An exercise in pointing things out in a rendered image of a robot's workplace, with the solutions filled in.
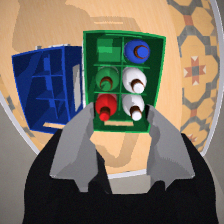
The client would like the blue crate with dividers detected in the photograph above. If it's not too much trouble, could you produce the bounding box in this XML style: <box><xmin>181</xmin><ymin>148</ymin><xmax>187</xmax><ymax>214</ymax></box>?
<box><xmin>11</xmin><ymin>46</ymin><xmax>83</xmax><ymax>134</ymax></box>

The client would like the green crate with dividers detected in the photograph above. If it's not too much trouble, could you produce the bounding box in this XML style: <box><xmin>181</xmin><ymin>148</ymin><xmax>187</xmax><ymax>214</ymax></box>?
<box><xmin>83</xmin><ymin>30</ymin><xmax>166</xmax><ymax>133</ymax></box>

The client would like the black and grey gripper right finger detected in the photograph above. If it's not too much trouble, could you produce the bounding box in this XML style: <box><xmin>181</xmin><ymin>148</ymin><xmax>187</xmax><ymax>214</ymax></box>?
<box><xmin>145</xmin><ymin>104</ymin><xmax>219</xmax><ymax>224</ymax></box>

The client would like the red bottle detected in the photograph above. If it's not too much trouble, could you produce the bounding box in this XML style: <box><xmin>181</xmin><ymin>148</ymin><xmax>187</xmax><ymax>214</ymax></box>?
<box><xmin>95</xmin><ymin>93</ymin><xmax>117</xmax><ymax>121</ymax></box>

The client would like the blue bottle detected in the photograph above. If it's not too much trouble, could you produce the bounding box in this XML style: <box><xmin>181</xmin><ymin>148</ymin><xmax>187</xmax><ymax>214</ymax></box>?
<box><xmin>123</xmin><ymin>39</ymin><xmax>150</xmax><ymax>64</ymax></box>

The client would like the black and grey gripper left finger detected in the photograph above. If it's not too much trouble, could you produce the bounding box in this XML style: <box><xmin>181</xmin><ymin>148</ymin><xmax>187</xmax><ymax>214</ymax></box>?
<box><xmin>22</xmin><ymin>102</ymin><xmax>98</xmax><ymax>224</ymax></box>

